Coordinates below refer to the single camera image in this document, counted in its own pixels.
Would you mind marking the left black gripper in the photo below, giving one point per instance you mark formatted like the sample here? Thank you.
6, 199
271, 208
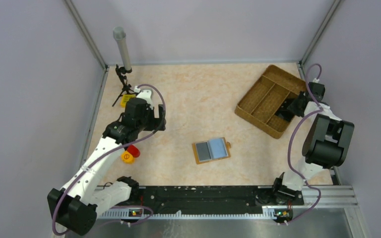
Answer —
158, 123

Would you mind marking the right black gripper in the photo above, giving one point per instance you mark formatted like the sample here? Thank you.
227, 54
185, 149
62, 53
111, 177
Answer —
292, 107

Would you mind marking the yellow leather card holder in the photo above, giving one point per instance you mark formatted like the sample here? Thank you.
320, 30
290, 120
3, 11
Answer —
219, 149

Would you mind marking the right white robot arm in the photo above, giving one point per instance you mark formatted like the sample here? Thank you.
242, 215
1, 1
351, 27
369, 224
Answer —
325, 146

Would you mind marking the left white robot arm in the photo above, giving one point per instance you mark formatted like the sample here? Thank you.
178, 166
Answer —
76, 206

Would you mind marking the loose black card in tray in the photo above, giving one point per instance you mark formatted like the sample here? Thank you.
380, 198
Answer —
285, 115

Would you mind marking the woven brown divided tray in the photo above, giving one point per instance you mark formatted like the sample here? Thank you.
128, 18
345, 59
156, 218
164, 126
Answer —
259, 105

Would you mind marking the red yellow button toy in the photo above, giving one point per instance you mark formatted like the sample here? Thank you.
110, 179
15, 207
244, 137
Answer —
130, 154

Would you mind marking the yellow toy brick block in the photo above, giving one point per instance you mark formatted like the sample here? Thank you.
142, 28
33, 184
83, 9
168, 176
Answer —
125, 99

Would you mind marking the small black tripod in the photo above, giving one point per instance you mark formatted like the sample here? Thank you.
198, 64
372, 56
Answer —
122, 72

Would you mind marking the grey cylinder on tripod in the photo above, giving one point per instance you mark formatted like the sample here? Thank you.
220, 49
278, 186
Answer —
120, 38

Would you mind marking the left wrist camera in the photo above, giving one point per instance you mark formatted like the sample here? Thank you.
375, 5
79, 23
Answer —
143, 93

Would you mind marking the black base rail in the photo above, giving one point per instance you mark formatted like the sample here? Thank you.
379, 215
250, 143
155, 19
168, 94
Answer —
209, 200

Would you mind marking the grey slotted cable duct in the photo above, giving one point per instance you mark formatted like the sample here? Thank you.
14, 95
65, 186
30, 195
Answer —
127, 214

